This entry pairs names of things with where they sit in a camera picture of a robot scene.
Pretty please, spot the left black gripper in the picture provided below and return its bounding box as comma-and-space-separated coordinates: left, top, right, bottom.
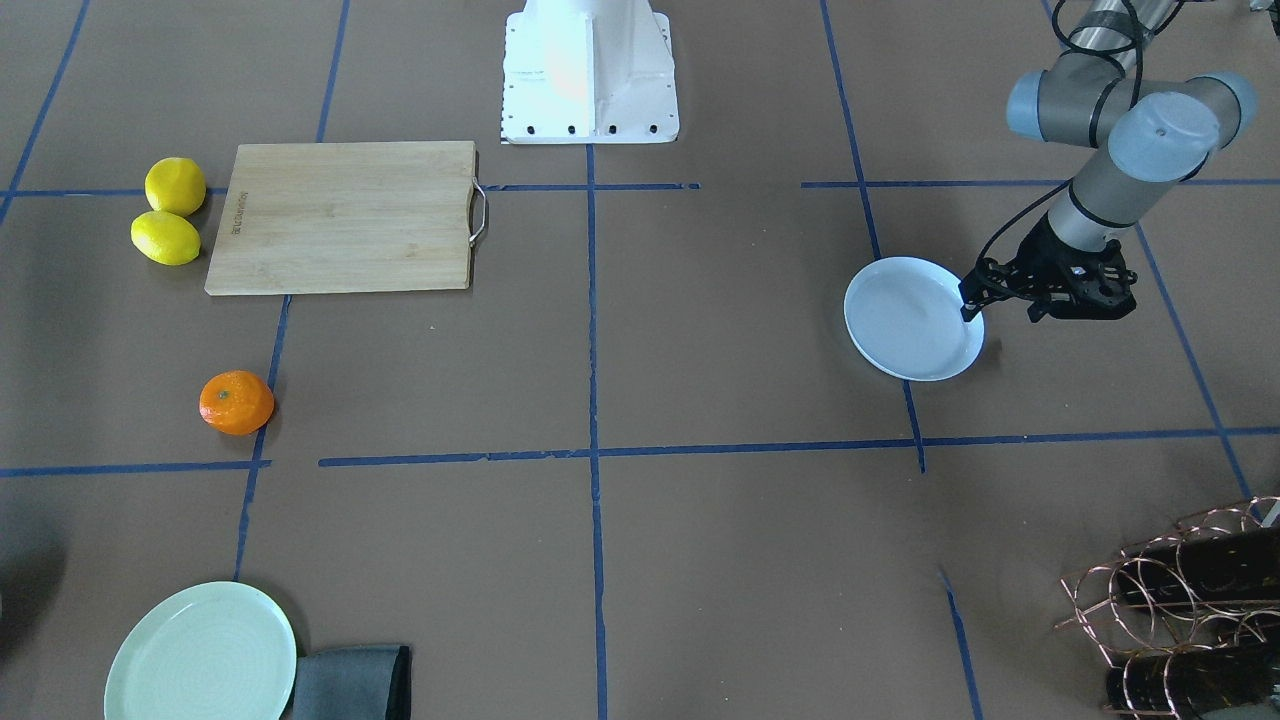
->
957, 217, 1137, 323

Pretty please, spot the dark wine bottle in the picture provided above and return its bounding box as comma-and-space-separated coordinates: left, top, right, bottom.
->
1114, 527, 1279, 614
1105, 642, 1279, 719

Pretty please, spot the light blue plate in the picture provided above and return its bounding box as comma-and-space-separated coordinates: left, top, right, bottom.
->
842, 256, 986, 382

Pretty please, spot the copper wire bottle rack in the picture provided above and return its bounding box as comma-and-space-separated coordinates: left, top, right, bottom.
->
1060, 496, 1279, 719

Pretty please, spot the yellow lemon outer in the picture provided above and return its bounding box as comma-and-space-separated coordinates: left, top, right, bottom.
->
131, 210, 202, 266

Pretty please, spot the dark wine bottle lower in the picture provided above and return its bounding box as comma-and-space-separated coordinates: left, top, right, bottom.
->
1105, 642, 1279, 719

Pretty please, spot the yellow lemon near board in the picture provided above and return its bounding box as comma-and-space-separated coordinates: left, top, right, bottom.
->
143, 158, 207, 217

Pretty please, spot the light green plate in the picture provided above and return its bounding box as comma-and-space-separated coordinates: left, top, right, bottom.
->
102, 582, 298, 719

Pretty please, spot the white central pillar base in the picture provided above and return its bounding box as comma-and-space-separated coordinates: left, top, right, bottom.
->
500, 1, 681, 145

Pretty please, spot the dark wine bottle middle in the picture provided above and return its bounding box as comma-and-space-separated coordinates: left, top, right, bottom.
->
1114, 527, 1279, 614

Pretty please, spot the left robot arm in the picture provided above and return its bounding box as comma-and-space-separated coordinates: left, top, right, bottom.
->
959, 1, 1258, 322

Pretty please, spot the dark grey folded cloth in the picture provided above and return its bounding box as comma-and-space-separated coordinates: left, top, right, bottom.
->
291, 644, 412, 719

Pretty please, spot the orange mandarin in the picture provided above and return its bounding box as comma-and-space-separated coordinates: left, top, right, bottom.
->
198, 370, 276, 436

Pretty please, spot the bamboo cutting board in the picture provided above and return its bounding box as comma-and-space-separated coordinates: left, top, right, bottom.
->
204, 140, 488, 297

